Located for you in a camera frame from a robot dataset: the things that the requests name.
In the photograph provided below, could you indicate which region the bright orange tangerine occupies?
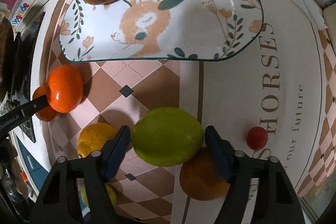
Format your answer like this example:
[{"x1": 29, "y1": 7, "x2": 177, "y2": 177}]
[{"x1": 46, "y1": 65, "x2": 84, "y2": 113}]

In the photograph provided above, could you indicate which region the white tissue paper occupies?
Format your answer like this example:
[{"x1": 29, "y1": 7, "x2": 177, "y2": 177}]
[{"x1": 291, "y1": 0, "x2": 328, "y2": 30}]

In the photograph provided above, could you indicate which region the green lime fruit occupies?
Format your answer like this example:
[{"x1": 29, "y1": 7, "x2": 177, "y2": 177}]
[{"x1": 131, "y1": 107, "x2": 204, "y2": 167}]

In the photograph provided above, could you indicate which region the dark orange fruit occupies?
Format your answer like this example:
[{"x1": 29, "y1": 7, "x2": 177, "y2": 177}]
[{"x1": 179, "y1": 147, "x2": 230, "y2": 201}]

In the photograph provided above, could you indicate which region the floral white plate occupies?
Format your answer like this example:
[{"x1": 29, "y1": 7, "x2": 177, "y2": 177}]
[{"x1": 59, "y1": 0, "x2": 264, "y2": 62}]

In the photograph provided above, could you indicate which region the red cherry tomato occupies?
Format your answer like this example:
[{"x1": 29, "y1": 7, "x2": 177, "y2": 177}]
[{"x1": 246, "y1": 126, "x2": 268, "y2": 151}]

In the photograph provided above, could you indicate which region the checkered table mat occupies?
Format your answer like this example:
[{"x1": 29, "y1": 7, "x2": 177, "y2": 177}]
[{"x1": 31, "y1": 0, "x2": 335, "y2": 214}]

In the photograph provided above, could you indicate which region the black stove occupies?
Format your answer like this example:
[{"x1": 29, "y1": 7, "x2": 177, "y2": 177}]
[{"x1": 8, "y1": 12, "x2": 45, "y2": 143}]

